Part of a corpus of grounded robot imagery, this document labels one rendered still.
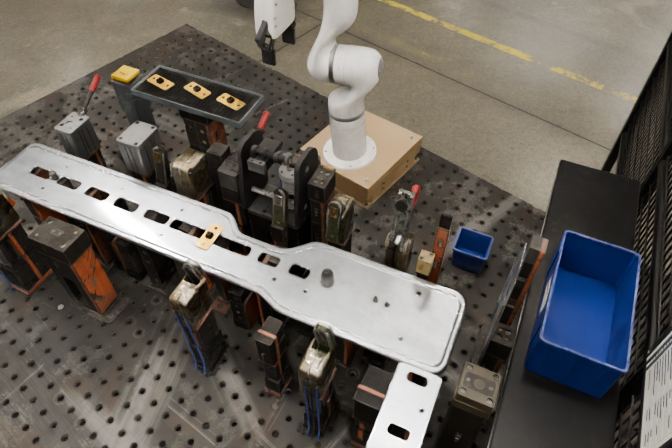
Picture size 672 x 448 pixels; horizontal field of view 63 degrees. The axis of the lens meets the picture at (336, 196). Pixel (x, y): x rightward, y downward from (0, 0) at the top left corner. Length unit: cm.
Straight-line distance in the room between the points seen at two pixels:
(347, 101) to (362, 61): 15
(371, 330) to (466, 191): 86
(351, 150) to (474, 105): 179
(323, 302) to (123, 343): 65
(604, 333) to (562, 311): 10
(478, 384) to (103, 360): 103
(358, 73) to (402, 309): 72
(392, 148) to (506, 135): 151
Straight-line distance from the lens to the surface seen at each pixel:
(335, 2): 159
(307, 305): 132
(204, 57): 267
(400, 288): 135
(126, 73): 181
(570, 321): 137
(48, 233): 159
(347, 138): 183
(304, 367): 120
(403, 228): 132
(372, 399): 124
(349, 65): 166
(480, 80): 377
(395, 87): 361
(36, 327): 185
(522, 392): 125
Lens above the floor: 213
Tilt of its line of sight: 48 degrees down
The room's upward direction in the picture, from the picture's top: straight up
